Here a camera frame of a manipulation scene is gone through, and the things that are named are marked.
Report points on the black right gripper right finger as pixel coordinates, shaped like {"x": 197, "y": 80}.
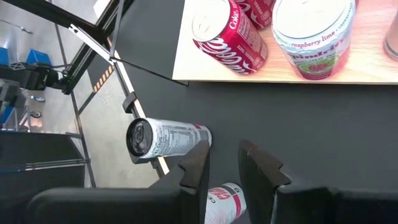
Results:
{"x": 311, "y": 205}

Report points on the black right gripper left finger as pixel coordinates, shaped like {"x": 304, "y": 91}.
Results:
{"x": 124, "y": 205}

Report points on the silver Celsius can black lid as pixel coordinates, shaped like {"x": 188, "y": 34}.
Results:
{"x": 174, "y": 137}
{"x": 224, "y": 202}

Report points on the silver pink can silver lid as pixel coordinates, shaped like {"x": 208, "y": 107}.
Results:
{"x": 314, "y": 46}

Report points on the red Coca-Cola can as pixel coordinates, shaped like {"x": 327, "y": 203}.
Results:
{"x": 230, "y": 46}

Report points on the slim can teal logo lid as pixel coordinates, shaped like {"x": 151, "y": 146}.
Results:
{"x": 392, "y": 37}

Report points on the dark red black can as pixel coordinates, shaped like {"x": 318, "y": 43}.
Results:
{"x": 258, "y": 14}

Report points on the black edge clamp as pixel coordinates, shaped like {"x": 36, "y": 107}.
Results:
{"x": 129, "y": 104}

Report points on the black cabinet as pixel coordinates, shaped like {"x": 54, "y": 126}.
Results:
{"x": 37, "y": 149}

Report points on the black mat orange stripes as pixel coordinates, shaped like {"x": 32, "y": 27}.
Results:
{"x": 102, "y": 79}

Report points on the grey wheeled cart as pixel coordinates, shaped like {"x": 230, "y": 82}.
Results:
{"x": 15, "y": 105}

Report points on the silver metal bar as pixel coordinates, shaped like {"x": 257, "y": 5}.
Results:
{"x": 93, "y": 45}

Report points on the blue plastic bin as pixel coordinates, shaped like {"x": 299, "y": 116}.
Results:
{"x": 3, "y": 56}
{"x": 38, "y": 57}

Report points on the black rig beam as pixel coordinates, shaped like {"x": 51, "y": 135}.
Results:
{"x": 46, "y": 12}

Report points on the thin black frame rod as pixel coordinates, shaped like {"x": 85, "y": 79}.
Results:
{"x": 79, "y": 124}

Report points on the black aluminium table frame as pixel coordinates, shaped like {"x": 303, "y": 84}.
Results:
{"x": 141, "y": 112}

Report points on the black articulated mount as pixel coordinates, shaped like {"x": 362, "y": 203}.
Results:
{"x": 28, "y": 76}

